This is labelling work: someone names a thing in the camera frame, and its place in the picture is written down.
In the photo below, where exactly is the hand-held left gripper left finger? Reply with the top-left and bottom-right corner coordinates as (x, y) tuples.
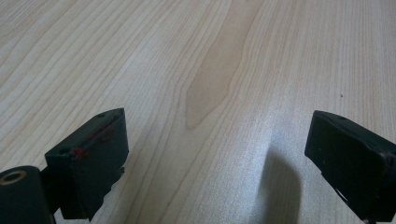
(44, 107), (130, 222)

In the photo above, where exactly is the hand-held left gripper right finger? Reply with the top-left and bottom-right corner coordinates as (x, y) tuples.
(304, 109), (396, 224)

